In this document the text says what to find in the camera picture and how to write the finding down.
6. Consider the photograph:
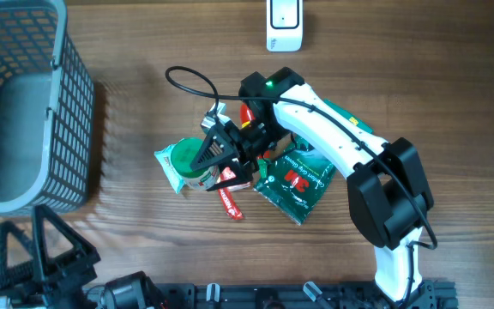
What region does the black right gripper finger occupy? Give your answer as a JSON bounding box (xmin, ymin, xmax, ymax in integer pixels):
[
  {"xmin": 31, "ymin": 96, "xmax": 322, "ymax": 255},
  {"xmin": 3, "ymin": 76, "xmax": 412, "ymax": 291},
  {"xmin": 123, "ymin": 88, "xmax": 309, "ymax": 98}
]
[
  {"xmin": 206, "ymin": 158, "xmax": 253, "ymax": 191},
  {"xmin": 190, "ymin": 121, "xmax": 240, "ymax": 171}
]

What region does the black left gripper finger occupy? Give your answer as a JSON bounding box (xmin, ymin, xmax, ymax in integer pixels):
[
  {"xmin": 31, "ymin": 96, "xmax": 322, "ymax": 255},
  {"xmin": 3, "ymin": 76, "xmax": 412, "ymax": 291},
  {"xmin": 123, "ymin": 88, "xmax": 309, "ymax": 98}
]
[
  {"xmin": 32, "ymin": 205, "xmax": 100, "ymax": 275},
  {"xmin": 0, "ymin": 221, "xmax": 36, "ymax": 291}
]

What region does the red sauce bottle green cap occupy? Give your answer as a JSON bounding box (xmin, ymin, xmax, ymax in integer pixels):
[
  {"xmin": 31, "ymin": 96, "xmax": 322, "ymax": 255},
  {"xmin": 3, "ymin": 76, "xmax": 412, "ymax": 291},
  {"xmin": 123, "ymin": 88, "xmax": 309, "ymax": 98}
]
[{"xmin": 239, "ymin": 103, "xmax": 270, "ymax": 179}]

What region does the green lid spice jar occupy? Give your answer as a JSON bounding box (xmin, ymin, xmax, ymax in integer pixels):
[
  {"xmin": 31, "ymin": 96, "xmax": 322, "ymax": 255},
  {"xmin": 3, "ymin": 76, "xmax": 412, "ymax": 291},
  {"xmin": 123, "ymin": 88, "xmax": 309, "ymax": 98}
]
[{"xmin": 171, "ymin": 137, "xmax": 220, "ymax": 191}]

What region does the red Nescafe stick sachet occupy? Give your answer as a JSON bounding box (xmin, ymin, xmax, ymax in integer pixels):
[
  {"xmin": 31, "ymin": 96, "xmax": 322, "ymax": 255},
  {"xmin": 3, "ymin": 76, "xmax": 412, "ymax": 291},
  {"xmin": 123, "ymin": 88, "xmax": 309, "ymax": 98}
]
[{"xmin": 218, "ymin": 168, "xmax": 244, "ymax": 221}]

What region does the green 3M gloves packet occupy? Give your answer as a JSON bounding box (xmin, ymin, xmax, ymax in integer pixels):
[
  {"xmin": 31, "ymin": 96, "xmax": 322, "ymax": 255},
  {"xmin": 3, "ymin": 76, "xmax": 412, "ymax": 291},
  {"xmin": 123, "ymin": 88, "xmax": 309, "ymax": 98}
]
[{"xmin": 253, "ymin": 99, "xmax": 375, "ymax": 227}]

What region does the pale teal tissue packet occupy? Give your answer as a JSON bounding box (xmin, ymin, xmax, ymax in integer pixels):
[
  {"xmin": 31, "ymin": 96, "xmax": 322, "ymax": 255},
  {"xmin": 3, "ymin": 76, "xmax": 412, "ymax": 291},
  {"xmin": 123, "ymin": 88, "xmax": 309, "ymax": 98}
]
[{"xmin": 154, "ymin": 144, "xmax": 185, "ymax": 194}]

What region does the red white small packet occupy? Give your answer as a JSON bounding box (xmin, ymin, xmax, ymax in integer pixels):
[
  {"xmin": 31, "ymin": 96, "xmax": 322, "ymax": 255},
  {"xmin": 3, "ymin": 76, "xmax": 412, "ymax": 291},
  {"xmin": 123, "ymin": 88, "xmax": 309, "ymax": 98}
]
[{"xmin": 222, "ymin": 167, "xmax": 251, "ymax": 191}]

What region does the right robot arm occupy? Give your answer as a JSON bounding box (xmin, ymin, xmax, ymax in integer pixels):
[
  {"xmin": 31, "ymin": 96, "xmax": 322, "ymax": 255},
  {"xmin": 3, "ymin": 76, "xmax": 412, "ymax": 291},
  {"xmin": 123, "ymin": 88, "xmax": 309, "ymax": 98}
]
[{"xmin": 190, "ymin": 67, "xmax": 435, "ymax": 308}]

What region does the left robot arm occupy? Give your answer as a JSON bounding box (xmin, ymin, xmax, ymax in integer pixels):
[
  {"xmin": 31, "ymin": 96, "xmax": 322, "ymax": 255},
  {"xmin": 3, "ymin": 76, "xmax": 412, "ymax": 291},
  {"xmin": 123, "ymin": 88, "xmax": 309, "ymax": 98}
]
[{"xmin": 0, "ymin": 205, "xmax": 167, "ymax": 308}]

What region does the white barcode scanner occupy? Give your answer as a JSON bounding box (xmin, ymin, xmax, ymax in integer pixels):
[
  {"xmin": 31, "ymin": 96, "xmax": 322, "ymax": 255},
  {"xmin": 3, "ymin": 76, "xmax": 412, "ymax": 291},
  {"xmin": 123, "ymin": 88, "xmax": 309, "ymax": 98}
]
[{"xmin": 266, "ymin": 0, "xmax": 304, "ymax": 52}]

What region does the grey plastic mesh basket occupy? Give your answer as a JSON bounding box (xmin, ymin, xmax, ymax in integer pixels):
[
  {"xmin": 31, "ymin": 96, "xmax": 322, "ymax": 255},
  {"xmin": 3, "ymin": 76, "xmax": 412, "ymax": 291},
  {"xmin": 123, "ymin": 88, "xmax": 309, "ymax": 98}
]
[{"xmin": 0, "ymin": 1, "xmax": 95, "ymax": 216}]

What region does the black right camera cable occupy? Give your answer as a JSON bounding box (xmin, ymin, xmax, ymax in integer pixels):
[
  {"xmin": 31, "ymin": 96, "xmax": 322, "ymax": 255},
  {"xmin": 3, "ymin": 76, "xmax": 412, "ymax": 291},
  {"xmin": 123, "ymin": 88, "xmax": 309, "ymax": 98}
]
[{"xmin": 164, "ymin": 65, "xmax": 439, "ymax": 301}]

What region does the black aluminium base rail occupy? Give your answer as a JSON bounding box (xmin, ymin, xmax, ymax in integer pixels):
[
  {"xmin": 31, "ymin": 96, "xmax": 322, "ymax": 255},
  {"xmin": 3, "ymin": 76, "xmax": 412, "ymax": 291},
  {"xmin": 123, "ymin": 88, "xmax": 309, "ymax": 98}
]
[{"xmin": 157, "ymin": 280, "xmax": 460, "ymax": 309}]

